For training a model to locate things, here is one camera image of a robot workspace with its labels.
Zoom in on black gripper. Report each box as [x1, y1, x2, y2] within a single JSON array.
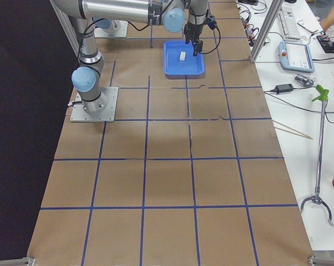
[[183, 22, 204, 57]]

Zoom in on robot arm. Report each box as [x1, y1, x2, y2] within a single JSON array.
[[53, 1, 216, 122]]

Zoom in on blue plastic tray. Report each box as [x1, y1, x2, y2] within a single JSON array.
[[164, 40, 205, 78]]

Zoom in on white keyboard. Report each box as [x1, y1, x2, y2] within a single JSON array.
[[278, 7, 301, 41]]

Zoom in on black power brick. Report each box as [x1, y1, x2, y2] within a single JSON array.
[[275, 84, 294, 94]]

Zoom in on teach pendant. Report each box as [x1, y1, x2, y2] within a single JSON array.
[[278, 41, 315, 73]]

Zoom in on brown paper table cover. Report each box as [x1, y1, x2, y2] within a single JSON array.
[[28, 1, 311, 265]]

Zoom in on wooden chopsticks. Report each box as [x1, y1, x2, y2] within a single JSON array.
[[272, 120, 313, 140]]

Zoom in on aluminium frame post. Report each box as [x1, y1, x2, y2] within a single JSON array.
[[250, 0, 284, 63]]

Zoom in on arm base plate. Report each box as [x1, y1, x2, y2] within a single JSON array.
[[70, 87, 119, 122], [94, 19, 128, 39]]

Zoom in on green handled reacher grabber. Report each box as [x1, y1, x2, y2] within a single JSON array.
[[300, 84, 334, 227]]

